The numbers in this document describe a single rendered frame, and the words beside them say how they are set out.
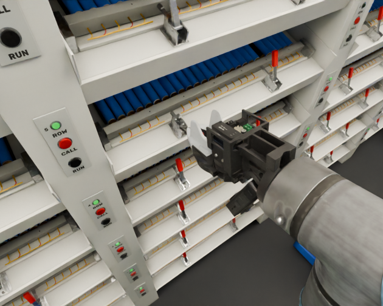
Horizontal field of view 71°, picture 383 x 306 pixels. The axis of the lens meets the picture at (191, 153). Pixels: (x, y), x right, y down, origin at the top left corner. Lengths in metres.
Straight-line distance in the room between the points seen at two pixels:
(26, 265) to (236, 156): 0.51
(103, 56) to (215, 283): 1.13
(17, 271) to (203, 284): 0.84
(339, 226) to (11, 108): 0.37
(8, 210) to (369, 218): 0.49
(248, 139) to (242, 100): 0.29
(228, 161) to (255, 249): 1.08
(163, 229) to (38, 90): 0.60
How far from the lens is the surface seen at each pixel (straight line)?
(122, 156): 0.52
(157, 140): 0.54
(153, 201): 0.68
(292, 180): 0.32
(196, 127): 0.43
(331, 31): 0.80
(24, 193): 0.53
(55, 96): 0.38
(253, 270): 1.39
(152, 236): 0.85
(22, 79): 0.36
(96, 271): 0.85
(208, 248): 1.26
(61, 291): 0.87
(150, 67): 0.41
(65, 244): 0.68
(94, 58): 0.40
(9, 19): 0.33
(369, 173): 1.93
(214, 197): 0.91
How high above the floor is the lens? 1.29
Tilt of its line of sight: 49 degrees down
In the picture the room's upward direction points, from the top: straight up
